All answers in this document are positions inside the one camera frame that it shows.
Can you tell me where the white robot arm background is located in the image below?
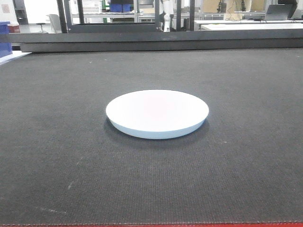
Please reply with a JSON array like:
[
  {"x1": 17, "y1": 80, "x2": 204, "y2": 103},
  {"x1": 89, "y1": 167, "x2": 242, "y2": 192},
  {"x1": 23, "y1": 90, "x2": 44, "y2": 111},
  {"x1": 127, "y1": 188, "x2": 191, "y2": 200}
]
[{"x1": 159, "y1": 0, "x2": 174, "y2": 32}]

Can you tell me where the white round plate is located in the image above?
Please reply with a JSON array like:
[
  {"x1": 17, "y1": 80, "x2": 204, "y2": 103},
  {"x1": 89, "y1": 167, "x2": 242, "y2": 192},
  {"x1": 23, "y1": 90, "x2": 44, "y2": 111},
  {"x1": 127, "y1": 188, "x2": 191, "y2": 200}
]
[{"x1": 106, "y1": 90, "x2": 209, "y2": 140}]

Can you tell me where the dark grey table mat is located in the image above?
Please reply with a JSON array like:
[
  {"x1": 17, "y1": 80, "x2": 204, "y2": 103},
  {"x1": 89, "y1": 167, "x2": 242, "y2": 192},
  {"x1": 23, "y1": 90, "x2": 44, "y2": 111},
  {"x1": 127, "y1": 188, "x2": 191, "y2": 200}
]
[{"x1": 0, "y1": 48, "x2": 303, "y2": 227}]

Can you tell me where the white background desk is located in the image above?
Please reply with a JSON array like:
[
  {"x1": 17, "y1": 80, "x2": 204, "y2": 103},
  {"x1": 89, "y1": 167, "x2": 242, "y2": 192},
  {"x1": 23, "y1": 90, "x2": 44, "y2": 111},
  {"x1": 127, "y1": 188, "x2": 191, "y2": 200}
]
[{"x1": 194, "y1": 20, "x2": 303, "y2": 31}]

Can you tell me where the black round stool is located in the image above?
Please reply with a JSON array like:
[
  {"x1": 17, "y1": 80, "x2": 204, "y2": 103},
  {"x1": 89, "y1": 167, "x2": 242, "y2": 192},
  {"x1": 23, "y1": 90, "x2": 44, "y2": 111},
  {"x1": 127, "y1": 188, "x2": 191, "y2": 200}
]
[{"x1": 37, "y1": 23, "x2": 48, "y2": 34}]

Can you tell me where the grey laptop on desk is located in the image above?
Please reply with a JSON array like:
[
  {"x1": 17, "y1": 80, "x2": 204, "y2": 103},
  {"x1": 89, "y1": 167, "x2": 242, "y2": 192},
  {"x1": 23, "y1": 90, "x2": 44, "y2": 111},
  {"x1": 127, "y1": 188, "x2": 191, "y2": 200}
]
[{"x1": 264, "y1": 4, "x2": 293, "y2": 21}]

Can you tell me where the blue box at left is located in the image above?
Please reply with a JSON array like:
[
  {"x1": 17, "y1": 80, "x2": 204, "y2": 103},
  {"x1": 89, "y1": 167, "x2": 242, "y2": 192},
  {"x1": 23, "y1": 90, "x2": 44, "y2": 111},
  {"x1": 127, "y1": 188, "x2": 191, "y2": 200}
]
[{"x1": 0, "y1": 21, "x2": 12, "y2": 58}]

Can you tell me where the black metal frame structure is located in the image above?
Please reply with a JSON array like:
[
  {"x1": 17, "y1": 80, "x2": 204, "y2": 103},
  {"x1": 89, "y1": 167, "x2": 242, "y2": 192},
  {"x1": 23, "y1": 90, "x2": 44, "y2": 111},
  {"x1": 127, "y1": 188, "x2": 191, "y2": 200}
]
[{"x1": 57, "y1": 0, "x2": 196, "y2": 34}]

